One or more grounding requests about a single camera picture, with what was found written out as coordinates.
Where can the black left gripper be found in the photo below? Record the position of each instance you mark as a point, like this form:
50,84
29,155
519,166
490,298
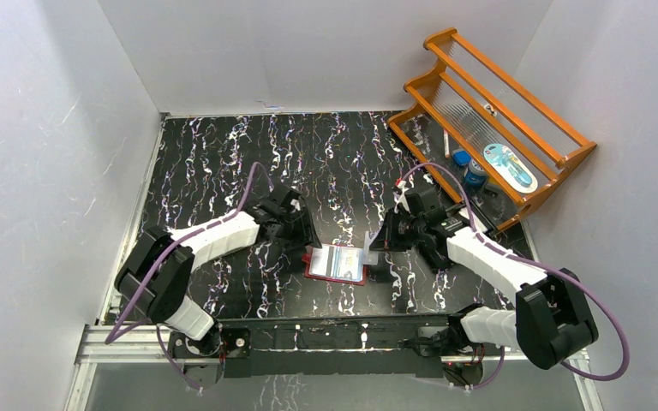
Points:
299,228

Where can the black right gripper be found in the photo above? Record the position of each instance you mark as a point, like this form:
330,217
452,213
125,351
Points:
387,235

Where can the white magnetic stripe card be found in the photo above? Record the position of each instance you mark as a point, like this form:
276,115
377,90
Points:
321,262

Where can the red card holder wallet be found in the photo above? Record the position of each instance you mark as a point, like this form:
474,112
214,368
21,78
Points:
348,266

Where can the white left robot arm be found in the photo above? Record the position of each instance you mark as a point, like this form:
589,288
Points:
155,276

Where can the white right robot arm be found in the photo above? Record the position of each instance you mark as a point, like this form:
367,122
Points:
550,319

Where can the black plastic card box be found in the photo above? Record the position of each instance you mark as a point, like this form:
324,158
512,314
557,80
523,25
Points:
437,226

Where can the small blue block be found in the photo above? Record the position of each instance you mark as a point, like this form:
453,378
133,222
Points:
460,157

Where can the white pen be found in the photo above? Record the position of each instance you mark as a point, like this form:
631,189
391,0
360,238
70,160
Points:
446,144

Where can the orange wooden shelf rack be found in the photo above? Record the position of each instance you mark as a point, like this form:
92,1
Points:
471,97

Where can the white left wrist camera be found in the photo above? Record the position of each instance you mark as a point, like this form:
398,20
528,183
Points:
295,203

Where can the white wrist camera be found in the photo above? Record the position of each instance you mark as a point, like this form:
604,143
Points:
399,192
295,203

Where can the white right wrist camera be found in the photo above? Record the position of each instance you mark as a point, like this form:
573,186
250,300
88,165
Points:
399,192

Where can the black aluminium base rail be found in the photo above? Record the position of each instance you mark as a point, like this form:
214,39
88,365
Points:
311,346

